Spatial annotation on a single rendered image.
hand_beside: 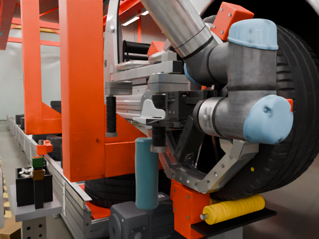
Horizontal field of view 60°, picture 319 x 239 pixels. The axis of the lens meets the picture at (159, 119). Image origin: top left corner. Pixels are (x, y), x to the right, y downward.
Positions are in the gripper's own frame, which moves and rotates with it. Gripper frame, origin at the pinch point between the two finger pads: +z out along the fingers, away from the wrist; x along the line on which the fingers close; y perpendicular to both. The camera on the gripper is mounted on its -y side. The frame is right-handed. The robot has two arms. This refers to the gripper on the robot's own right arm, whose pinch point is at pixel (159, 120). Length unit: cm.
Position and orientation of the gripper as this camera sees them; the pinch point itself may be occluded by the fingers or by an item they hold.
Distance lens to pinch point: 71.4
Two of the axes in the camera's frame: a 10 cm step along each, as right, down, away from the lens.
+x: -8.6, 0.3, -5.1
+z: -5.1, -0.6, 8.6
